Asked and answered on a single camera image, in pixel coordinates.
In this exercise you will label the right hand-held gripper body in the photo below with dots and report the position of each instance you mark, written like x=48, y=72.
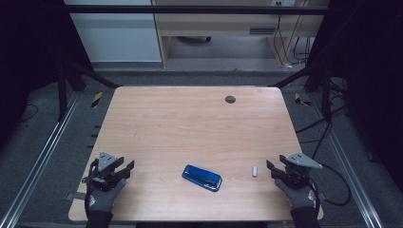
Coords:
x=301, y=160

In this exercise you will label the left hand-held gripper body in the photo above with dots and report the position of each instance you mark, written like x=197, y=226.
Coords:
x=106, y=161

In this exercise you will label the silver staple strip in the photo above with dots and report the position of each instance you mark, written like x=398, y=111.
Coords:
x=254, y=171

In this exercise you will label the blue stapler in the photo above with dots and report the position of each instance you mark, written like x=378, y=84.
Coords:
x=201, y=177

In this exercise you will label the person's right hand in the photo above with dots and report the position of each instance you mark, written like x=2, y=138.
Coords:
x=301, y=198

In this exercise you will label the grey tape strip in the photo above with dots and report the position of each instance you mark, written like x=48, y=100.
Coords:
x=74, y=196

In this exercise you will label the yellow black hazard tape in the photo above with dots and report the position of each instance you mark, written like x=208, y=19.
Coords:
x=97, y=99
x=297, y=98

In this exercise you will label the dark round table grommet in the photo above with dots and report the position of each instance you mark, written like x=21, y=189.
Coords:
x=230, y=99

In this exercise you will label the black curtain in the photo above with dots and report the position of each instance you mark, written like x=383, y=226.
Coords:
x=28, y=47
x=374, y=63

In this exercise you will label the white cabinet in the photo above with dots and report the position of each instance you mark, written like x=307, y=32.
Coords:
x=117, y=38

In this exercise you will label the white power strip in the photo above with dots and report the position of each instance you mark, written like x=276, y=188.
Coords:
x=285, y=3

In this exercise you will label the aluminium floor rail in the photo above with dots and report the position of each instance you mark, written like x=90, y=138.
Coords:
x=43, y=155
x=370, y=215

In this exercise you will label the black diagonal frame brace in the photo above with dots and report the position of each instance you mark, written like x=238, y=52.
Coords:
x=95, y=76
x=294, y=77

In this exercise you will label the black horizontal frame bar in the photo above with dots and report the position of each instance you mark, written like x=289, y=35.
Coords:
x=190, y=9

